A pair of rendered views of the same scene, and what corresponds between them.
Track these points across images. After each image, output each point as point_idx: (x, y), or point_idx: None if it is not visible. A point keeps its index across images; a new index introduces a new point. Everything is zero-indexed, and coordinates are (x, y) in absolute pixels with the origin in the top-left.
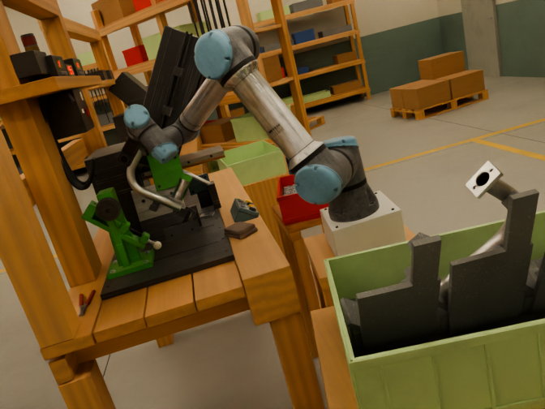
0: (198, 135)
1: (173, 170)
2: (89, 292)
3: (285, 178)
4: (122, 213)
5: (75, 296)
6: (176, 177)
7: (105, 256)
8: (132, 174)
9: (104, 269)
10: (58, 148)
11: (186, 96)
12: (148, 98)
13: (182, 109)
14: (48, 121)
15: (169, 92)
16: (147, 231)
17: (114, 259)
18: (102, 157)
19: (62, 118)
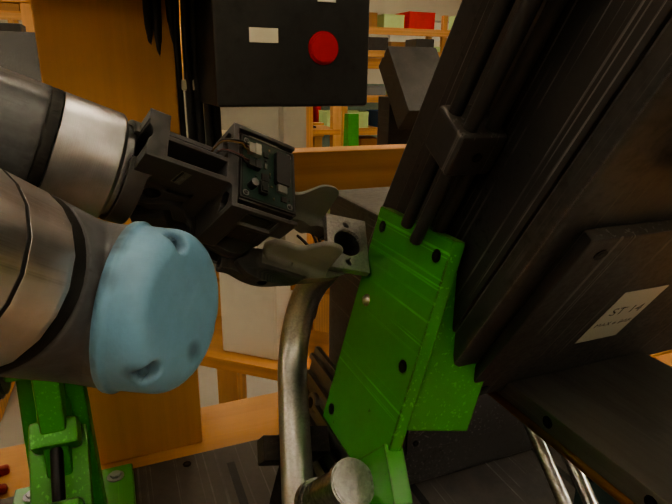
0: (137, 391)
1: (374, 405)
2: (21, 480)
3: None
4: (41, 401)
5: (26, 458)
6: (368, 438)
7: (263, 428)
8: (294, 306)
9: (164, 458)
10: (199, 125)
11: (593, 89)
12: (450, 46)
13: (545, 171)
14: (184, 41)
15: (480, 35)
16: (280, 482)
17: (181, 462)
18: (350, 206)
19: (202, 41)
